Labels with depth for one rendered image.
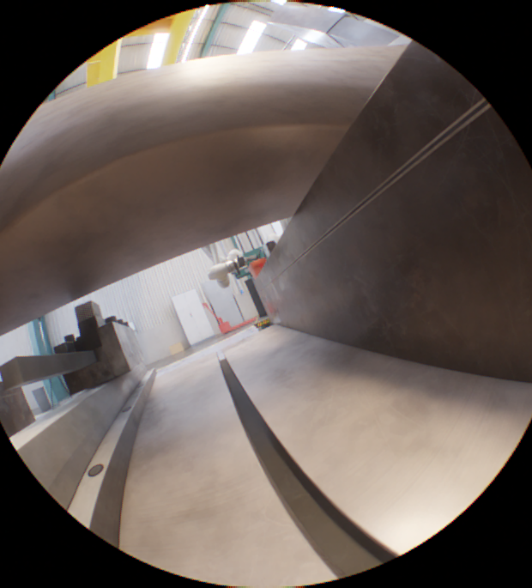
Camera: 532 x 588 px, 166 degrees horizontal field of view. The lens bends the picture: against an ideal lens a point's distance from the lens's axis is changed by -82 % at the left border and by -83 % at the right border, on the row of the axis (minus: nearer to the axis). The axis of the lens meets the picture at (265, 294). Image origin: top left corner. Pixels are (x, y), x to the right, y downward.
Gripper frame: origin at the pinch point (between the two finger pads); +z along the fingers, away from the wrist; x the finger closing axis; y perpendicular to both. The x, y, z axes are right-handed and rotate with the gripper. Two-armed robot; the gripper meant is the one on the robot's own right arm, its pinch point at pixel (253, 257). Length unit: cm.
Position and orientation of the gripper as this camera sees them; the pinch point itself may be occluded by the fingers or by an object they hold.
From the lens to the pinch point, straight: 144.5
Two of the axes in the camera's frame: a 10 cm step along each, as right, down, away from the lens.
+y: -4.0, -9.2, 0.3
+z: 9.0, -3.9, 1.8
